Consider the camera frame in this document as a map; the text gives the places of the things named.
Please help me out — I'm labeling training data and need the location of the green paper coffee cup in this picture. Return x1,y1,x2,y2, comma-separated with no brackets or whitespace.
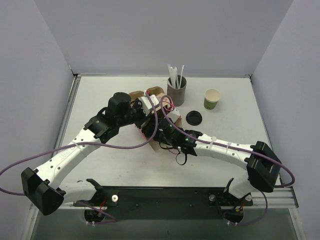
203,89,221,110

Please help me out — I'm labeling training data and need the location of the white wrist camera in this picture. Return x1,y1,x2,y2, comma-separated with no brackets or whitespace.
164,105,182,127
138,90,160,116

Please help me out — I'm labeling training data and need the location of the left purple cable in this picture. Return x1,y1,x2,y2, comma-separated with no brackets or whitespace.
0,93,159,223

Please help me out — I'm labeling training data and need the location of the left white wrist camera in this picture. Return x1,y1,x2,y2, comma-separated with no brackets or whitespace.
138,90,160,116

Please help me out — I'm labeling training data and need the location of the black plastic cup lid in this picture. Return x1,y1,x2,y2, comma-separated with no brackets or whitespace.
185,110,203,126

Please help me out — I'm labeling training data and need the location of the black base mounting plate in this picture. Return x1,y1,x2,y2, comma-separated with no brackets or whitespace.
74,186,253,221

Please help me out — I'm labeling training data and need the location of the brown paper takeout bag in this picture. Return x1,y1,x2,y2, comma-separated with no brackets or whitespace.
134,93,182,151

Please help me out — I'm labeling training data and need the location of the brown cardboard cup carrier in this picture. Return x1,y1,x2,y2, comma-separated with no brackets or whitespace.
128,85,163,103

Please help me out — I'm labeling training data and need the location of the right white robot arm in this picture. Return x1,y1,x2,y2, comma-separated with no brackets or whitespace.
154,118,281,199

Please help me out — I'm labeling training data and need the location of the aluminium frame rail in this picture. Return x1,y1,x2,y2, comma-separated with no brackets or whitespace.
27,182,298,216

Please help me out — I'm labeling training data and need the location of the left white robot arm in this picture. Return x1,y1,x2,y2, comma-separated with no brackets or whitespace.
21,92,155,216

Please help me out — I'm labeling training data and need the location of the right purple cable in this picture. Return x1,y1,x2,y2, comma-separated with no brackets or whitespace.
160,95,296,227

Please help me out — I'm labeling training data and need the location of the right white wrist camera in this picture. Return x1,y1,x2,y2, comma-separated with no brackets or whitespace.
164,105,182,127

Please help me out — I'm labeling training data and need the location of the grey cylindrical straw holder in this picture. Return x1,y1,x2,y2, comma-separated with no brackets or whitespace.
166,76,187,107

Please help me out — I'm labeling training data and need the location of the purple cable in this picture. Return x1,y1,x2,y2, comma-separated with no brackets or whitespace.
0,93,159,223
160,95,296,227

